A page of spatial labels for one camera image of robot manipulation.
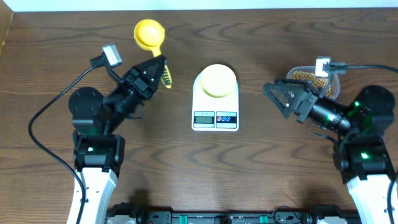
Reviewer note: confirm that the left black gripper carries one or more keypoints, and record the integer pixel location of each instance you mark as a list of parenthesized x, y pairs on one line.
[(134, 83)]

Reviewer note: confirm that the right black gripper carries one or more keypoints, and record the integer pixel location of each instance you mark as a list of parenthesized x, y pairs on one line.
[(300, 101)]

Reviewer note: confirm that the yellow measuring scoop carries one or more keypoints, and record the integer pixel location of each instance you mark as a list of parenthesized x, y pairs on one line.
[(149, 35)]

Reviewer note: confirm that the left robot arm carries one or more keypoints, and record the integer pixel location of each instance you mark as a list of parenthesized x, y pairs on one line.
[(99, 152)]

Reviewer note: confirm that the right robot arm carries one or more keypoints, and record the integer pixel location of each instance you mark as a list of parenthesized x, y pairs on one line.
[(359, 152)]

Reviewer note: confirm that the pale yellow bowl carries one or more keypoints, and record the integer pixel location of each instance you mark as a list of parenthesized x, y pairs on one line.
[(218, 81)]

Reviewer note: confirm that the white digital kitchen scale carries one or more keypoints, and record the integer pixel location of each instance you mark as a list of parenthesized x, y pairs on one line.
[(214, 114)]

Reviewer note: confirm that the soybeans pile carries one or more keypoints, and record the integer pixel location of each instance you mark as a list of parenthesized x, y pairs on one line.
[(309, 76)]

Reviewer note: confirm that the clear plastic container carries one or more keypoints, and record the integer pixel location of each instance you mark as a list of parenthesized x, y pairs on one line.
[(333, 89)]

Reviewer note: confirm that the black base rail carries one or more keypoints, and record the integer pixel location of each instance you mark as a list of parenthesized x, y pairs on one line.
[(129, 213)]

